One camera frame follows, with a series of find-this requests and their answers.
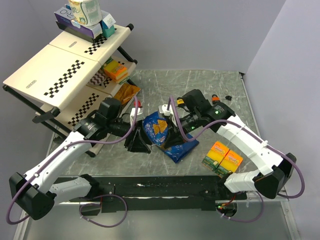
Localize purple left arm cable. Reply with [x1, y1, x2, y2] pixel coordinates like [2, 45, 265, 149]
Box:
[5, 95, 140, 225]

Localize purple tissue box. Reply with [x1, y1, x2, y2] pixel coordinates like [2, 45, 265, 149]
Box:
[54, 7, 103, 43]

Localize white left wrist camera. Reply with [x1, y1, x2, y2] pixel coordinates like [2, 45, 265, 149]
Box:
[129, 101, 145, 125]

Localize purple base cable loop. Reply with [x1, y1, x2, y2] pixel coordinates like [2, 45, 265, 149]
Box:
[79, 194, 128, 228]

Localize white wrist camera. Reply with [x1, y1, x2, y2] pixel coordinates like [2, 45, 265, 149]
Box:
[158, 104, 175, 121]
[129, 101, 145, 125]

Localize right yellow sponge pack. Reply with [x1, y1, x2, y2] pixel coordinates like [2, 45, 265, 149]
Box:
[215, 150, 243, 178]

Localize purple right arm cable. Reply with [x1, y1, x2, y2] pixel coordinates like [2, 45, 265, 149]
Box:
[167, 95, 306, 200]

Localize orange padlock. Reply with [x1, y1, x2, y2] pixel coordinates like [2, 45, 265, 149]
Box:
[211, 94, 221, 104]

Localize beige checkered shelf rack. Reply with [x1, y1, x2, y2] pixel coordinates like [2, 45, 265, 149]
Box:
[2, 23, 138, 158]

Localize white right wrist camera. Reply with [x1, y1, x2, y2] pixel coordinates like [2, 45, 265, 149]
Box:
[158, 104, 175, 121]

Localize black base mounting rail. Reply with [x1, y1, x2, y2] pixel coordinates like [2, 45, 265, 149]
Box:
[66, 175, 247, 213]

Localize orange sponge pack on shelf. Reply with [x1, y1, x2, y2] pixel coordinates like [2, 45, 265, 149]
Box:
[102, 60, 129, 84]

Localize teal small box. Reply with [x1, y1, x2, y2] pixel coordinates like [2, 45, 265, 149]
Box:
[99, 12, 116, 38]

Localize brass padlock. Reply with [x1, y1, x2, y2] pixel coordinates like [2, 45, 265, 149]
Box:
[150, 143, 165, 151]

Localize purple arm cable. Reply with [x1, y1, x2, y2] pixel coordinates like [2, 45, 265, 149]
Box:
[167, 95, 306, 200]
[5, 95, 140, 225]

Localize black keys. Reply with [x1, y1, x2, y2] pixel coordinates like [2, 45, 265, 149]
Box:
[225, 95, 233, 101]

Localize left yellow sponge pack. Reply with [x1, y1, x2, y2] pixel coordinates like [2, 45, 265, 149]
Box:
[201, 141, 230, 172]

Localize orange snack bag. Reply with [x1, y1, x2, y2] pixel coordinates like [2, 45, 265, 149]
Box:
[114, 83, 141, 105]

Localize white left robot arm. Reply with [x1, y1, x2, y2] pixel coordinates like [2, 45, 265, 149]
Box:
[9, 97, 152, 220]

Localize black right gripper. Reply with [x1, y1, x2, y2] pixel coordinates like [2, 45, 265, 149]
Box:
[163, 110, 202, 148]

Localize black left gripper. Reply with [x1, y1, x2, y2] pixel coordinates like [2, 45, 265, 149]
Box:
[107, 118, 152, 153]

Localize yellow sponge pack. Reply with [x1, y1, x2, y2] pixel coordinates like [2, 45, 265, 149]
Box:
[215, 150, 243, 178]
[201, 141, 230, 172]

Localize blue Doritos chip bag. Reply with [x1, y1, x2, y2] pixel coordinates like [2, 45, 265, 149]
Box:
[142, 112, 199, 164]

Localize purple zigzag cloth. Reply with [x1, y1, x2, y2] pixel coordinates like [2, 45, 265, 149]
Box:
[88, 69, 107, 86]

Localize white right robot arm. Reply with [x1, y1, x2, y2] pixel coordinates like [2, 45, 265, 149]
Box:
[158, 89, 297, 199]

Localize yellow padlock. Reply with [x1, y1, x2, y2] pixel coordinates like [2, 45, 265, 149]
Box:
[176, 97, 186, 107]

